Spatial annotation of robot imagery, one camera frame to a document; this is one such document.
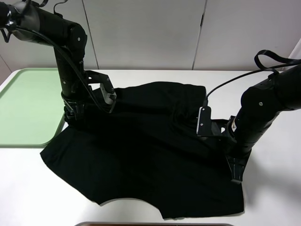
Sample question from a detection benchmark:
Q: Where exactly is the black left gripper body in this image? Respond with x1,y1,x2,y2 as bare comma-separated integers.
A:
61,70,113,121

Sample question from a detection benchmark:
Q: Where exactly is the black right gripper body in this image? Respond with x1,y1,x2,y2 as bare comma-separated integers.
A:
199,119,251,175

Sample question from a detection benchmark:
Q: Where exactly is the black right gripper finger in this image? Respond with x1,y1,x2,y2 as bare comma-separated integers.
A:
230,164,244,184

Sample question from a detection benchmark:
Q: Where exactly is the black short sleeve shirt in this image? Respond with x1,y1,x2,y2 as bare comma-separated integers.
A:
40,82,244,218

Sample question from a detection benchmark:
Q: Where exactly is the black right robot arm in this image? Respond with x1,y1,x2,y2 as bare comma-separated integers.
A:
196,65,301,184

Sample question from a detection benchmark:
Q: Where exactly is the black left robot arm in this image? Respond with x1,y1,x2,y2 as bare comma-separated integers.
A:
0,0,117,121

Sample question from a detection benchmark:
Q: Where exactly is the light green plastic tray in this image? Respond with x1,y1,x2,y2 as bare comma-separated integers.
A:
0,68,64,147

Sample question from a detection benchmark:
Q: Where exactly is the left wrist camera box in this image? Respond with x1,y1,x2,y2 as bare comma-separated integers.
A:
100,83,117,105

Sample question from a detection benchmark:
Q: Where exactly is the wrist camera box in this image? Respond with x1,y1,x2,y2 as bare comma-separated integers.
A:
196,106,212,137
100,83,117,105

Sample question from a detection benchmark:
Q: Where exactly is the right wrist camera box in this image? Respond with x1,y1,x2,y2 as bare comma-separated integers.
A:
196,106,212,137

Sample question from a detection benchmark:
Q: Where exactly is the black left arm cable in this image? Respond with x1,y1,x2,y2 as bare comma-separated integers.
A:
0,23,113,113

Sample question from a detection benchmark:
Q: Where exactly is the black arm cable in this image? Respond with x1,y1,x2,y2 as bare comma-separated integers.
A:
202,49,301,107
0,23,113,113

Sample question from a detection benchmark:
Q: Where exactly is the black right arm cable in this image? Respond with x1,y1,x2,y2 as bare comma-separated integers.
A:
202,49,301,107

